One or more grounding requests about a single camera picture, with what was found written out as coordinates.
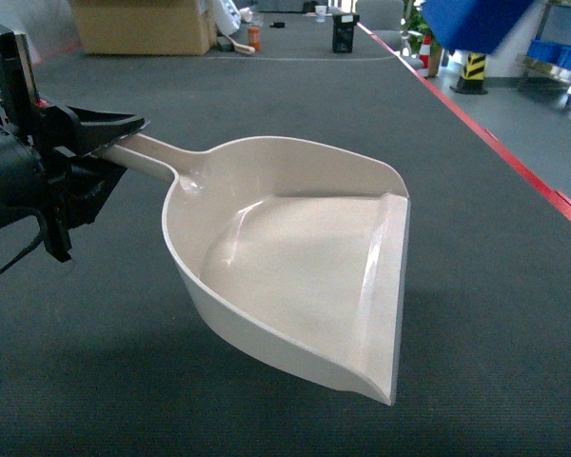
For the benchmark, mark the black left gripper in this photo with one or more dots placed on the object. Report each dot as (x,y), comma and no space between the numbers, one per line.
(33,172)

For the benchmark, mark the beige plastic dustpan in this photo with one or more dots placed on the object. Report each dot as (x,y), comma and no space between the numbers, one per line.
(292,251)

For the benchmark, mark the blue plastic part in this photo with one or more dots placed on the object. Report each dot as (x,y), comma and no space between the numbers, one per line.
(473,25)

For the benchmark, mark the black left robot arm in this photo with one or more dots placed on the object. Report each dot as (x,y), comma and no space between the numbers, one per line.
(48,163)

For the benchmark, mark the blue bins on metal shelf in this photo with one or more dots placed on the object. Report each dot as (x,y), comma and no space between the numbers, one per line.
(547,60)

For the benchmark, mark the cardboard box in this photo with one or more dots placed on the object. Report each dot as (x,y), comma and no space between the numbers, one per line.
(145,27)

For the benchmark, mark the wooden brush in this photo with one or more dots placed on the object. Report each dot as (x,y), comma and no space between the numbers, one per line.
(241,48)

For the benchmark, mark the orange bottle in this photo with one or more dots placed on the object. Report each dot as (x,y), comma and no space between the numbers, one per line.
(254,37)

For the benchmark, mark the white cup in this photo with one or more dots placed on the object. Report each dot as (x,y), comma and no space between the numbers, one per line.
(320,13)

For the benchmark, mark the black box on table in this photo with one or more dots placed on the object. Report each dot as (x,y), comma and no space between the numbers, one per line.
(343,29)

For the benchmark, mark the green potted plant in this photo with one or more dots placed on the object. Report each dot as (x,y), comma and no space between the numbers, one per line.
(415,30)

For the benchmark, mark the yellow black traffic cone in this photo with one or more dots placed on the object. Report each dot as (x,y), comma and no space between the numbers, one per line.
(471,80)

